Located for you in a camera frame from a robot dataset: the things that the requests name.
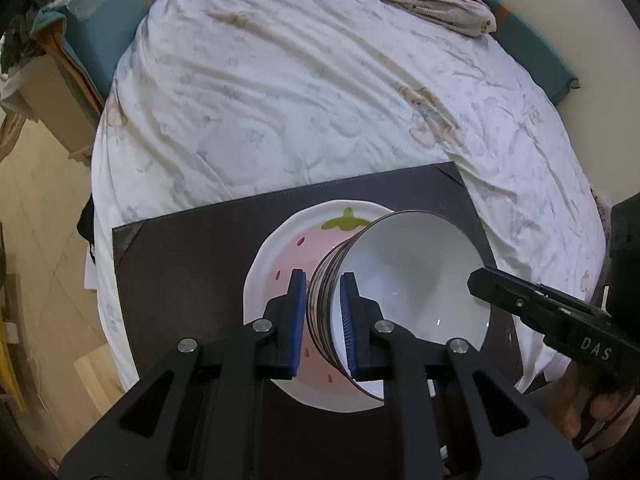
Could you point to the yellow object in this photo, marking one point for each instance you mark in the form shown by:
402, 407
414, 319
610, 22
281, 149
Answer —
10, 340

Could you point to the teal mattress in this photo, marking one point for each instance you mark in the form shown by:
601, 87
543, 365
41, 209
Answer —
110, 55

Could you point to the large pink strawberry plate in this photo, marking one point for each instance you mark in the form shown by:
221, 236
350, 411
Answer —
249, 310

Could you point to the white printed bed sheet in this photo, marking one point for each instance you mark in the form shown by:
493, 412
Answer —
300, 85

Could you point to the wooden bed frame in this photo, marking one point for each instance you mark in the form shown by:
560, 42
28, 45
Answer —
55, 100

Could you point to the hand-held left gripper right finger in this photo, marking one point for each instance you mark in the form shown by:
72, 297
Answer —
348, 330

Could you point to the pile of dark green clothes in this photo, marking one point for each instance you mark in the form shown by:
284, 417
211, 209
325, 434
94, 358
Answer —
20, 45

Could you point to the person's right hand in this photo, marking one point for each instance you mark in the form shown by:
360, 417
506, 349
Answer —
570, 410

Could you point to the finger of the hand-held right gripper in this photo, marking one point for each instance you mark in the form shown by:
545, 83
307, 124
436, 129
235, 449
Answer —
505, 295

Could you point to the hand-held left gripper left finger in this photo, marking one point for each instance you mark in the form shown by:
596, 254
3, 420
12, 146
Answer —
298, 320

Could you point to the black mat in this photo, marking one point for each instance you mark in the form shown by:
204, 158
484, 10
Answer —
190, 270

